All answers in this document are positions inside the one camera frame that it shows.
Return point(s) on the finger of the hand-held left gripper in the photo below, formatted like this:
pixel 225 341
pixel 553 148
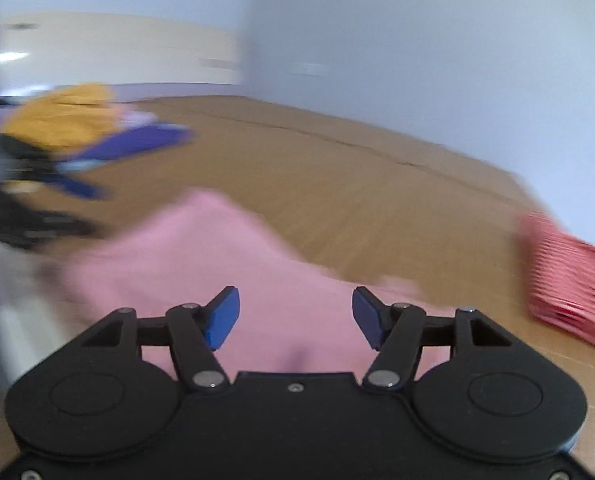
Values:
pixel 27 225
pixel 80 189

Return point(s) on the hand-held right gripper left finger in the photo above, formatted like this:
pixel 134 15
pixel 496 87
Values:
pixel 225 317

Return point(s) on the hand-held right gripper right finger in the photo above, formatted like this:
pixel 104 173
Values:
pixel 367 315

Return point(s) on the pink printed sweatshirt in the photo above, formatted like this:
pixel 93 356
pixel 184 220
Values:
pixel 202 255

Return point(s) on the yellow garment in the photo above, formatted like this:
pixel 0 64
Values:
pixel 62 120

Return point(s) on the purple garment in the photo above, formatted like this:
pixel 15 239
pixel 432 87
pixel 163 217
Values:
pixel 137 142

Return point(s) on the light pink garment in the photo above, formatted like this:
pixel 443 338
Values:
pixel 132 117

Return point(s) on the bamboo mat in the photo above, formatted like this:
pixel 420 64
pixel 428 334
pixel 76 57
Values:
pixel 352 200

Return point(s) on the cream headboard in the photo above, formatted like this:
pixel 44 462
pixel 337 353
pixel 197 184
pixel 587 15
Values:
pixel 127 50

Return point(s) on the red striped folded cloth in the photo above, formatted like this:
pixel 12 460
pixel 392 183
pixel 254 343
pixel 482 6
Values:
pixel 572 285

